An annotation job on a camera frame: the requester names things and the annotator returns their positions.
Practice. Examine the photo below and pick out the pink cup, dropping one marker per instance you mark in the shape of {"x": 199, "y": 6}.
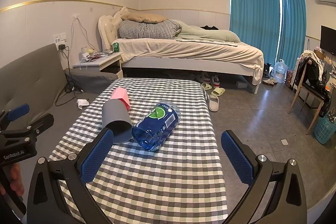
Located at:
{"x": 119, "y": 94}

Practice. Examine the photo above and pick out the blue plastic bottle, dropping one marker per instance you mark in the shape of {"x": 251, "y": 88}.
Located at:
{"x": 152, "y": 127}

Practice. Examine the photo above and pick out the white jar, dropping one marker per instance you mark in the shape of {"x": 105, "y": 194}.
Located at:
{"x": 84, "y": 50}

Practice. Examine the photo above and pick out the grey cup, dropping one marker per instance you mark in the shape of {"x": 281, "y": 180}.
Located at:
{"x": 115, "y": 113}

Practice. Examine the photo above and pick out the white bed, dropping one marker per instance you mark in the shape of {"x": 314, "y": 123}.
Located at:
{"x": 107, "y": 27}

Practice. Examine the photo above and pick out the wide teal curtain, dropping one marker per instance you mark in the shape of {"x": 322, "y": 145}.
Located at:
{"x": 252, "y": 22}

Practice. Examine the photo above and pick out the crumpled white tissue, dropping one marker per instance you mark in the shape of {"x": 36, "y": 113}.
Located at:
{"x": 82, "y": 103}

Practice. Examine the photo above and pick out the white slipper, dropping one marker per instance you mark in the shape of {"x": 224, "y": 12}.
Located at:
{"x": 213, "y": 103}

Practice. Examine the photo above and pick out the pale green blanket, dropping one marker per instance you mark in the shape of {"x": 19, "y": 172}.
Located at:
{"x": 210, "y": 35}

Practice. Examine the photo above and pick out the black jacket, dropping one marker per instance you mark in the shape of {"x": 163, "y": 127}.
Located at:
{"x": 313, "y": 75}

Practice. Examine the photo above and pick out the person's left hand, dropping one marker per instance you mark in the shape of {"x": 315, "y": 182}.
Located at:
{"x": 17, "y": 179}

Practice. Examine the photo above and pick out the wooden chair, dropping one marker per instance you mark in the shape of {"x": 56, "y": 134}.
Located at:
{"x": 311, "y": 91}

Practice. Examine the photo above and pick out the checkered quilt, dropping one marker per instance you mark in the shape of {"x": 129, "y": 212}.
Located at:
{"x": 147, "y": 29}

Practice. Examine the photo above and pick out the paper scrap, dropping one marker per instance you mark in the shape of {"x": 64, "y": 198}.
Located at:
{"x": 284, "y": 141}

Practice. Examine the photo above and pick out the blue laundry basket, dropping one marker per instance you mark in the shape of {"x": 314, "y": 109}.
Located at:
{"x": 325, "y": 130}

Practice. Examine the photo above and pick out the black charger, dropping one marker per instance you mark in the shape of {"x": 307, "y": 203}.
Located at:
{"x": 61, "y": 47}

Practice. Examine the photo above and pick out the pale green slipper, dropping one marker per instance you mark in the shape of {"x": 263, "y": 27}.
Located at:
{"x": 218, "y": 92}
{"x": 206, "y": 86}

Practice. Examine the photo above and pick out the black garment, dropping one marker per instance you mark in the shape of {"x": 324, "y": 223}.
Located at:
{"x": 209, "y": 28}

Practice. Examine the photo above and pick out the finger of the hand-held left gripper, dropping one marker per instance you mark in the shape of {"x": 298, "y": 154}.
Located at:
{"x": 18, "y": 111}
{"x": 42, "y": 121}

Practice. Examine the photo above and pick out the white sneaker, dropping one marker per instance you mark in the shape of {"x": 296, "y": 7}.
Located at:
{"x": 215, "y": 81}
{"x": 202, "y": 78}

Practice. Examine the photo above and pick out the grey white checkered tablecloth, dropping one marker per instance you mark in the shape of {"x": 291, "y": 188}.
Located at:
{"x": 157, "y": 182}

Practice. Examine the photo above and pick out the wall switch panel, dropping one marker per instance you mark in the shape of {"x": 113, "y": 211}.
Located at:
{"x": 60, "y": 38}

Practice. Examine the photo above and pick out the beige bed sheet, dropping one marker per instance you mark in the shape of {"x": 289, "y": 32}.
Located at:
{"x": 197, "y": 52}

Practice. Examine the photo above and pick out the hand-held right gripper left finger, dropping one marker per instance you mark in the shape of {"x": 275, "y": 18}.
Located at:
{"x": 97, "y": 155}

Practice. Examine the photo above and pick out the grey sofa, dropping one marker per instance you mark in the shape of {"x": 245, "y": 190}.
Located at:
{"x": 29, "y": 77}

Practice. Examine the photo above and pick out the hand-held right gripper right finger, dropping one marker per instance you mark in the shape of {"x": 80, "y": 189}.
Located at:
{"x": 236, "y": 158}

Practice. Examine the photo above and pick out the grey box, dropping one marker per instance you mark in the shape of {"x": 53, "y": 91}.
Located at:
{"x": 242, "y": 84}

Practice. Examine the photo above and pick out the green can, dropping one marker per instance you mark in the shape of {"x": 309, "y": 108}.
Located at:
{"x": 116, "y": 47}

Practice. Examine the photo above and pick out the white nightstand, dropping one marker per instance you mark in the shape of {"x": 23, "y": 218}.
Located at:
{"x": 105, "y": 61}

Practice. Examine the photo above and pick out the beige shoes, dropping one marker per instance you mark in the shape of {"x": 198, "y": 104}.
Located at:
{"x": 269, "y": 81}

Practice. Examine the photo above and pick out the narrow teal curtain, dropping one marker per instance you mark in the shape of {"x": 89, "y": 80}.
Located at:
{"x": 292, "y": 29}

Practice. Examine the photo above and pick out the yellow lidded jar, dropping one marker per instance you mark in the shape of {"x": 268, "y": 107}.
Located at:
{"x": 91, "y": 52}

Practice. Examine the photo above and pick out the patterned bag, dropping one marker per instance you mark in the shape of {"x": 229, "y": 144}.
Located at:
{"x": 290, "y": 78}

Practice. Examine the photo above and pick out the black television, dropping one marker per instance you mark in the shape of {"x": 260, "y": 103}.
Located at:
{"x": 328, "y": 39}

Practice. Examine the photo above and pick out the clear water jug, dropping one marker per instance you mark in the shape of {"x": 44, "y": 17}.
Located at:
{"x": 280, "y": 71}

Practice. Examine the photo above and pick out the tan pillow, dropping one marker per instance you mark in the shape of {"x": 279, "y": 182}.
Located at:
{"x": 147, "y": 18}

